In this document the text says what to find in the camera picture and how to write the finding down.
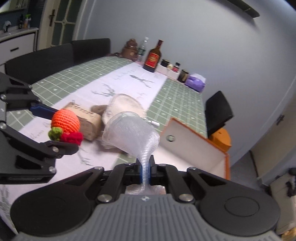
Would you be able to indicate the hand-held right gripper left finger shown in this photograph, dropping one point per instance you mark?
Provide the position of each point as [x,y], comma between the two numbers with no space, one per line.
[136,176]

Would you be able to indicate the orange cardboard box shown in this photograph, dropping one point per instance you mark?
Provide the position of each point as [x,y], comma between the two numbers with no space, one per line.
[192,148]

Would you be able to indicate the purple tissue pack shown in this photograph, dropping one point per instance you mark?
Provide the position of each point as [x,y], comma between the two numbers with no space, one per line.
[196,83]

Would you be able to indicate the white box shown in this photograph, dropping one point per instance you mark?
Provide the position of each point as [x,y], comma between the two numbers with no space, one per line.
[166,72]

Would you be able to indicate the brown plush toy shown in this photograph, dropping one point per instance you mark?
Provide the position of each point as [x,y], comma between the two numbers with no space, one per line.
[99,109]

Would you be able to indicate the green checked tablecloth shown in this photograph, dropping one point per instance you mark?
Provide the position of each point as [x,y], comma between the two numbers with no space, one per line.
[180,99]

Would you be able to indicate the brown bear drink bottle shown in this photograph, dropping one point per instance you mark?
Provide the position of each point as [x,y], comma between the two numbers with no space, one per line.
[130,49]

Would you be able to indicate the cream sofa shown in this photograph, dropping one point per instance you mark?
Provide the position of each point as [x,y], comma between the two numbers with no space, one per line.
[281,201]

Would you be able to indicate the dark jacket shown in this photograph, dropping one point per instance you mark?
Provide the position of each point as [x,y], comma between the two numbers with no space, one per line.
[291,183]

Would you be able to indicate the cream tape roll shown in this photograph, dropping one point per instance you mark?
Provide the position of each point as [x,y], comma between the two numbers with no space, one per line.
[170,67]

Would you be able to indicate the wooden radio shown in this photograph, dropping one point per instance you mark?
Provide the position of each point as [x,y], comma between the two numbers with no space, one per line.
[89,126]

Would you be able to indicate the cream door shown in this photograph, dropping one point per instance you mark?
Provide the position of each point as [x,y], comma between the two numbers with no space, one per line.
[275,139]

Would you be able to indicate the brown liquor bottle red label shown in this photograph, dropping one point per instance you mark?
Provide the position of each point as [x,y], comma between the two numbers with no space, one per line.
[152,59]

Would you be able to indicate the orange crochet fruit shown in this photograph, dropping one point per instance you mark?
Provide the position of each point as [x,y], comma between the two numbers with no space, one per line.
[66,120]

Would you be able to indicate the small ink bottle red label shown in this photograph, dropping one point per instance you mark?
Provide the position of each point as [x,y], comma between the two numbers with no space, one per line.
[176,67]

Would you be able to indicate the dark glass jar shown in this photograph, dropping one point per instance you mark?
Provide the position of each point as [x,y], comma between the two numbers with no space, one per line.
[183,76]

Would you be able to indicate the small white cylinder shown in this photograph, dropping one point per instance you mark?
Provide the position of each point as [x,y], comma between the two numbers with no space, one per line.
[153,123]

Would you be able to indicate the white figurine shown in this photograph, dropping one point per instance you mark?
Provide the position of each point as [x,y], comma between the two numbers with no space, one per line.
[7,26]

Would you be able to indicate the glass panel door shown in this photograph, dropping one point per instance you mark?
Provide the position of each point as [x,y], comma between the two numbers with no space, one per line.
[64,23]

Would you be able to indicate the small black jar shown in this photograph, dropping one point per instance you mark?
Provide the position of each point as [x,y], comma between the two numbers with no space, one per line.
[165,63]

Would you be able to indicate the white deer print table runner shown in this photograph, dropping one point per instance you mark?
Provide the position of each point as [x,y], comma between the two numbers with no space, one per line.
[124,81]

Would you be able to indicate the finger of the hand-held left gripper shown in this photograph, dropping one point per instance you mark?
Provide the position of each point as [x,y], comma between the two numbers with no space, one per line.
[62,148]
[20,97]

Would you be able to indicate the clear plastic water bottle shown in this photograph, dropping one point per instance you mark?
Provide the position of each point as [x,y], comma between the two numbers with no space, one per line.
[143,49]

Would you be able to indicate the bubble wrap sheet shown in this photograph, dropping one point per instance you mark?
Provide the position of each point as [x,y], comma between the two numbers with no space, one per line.
[134,134]

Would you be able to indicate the black chair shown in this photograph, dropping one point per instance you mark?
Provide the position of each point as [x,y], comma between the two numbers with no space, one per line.
[91,51]
[218,113]
[39,63]

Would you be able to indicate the green spray bottle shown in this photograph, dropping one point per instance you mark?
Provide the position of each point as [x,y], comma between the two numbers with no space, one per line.
[27,21]

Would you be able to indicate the orange round stool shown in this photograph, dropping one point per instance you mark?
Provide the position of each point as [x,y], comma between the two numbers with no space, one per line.
[222,140]

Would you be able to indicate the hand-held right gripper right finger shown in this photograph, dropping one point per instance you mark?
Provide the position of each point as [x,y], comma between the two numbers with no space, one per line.
[151,172]

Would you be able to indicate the white cabinet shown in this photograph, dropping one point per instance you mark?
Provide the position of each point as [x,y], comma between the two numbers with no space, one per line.
[16,46]

